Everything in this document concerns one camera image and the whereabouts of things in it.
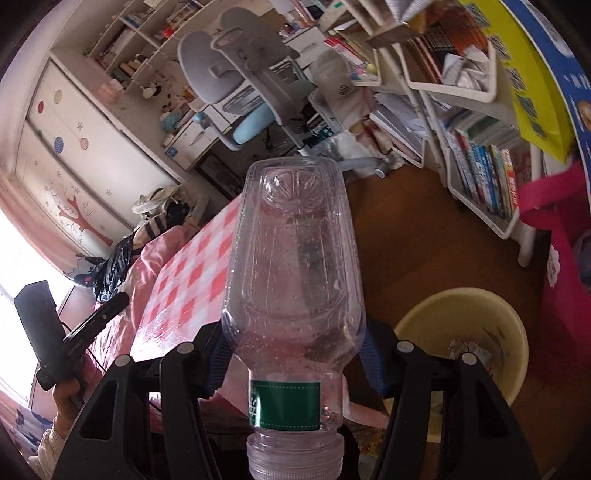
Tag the row of colourful books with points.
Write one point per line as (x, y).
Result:
(485, 175)

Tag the white book rack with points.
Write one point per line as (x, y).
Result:
(503, 226)
(406, 138)

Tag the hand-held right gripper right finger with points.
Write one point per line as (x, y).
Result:
(371, 364)

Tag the yellow plastic basin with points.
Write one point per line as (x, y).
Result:
(461, 314)

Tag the person's left hand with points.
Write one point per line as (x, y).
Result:
(67, 399)

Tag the white desk with drawers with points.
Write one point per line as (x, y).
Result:
(189, 147)

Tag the pink blanket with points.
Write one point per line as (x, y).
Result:
(157, 249)

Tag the black plastic bag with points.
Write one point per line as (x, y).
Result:
(113, 272)

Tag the magenta fabric bag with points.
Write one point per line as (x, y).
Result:
(568, 230)

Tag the teal round toy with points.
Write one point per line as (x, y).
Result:
(169, 122)

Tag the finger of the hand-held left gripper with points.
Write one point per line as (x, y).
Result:
(99, 321)

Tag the beige tote bag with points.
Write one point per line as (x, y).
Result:
(154, 198)

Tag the striped pillow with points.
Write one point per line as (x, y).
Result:
(152, 230)

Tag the white shopping bag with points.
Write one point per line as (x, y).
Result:
(341, 92)

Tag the grey blue desk chair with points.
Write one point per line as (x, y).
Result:
(240, 60)

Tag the clear plastic bottle green label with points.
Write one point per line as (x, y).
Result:
(295, 277)

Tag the yellow blue printed bag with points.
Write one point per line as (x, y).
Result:
(531, 92)

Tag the person's left forearm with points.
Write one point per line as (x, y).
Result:
(48, 443)

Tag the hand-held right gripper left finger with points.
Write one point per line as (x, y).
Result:
(217, 369)

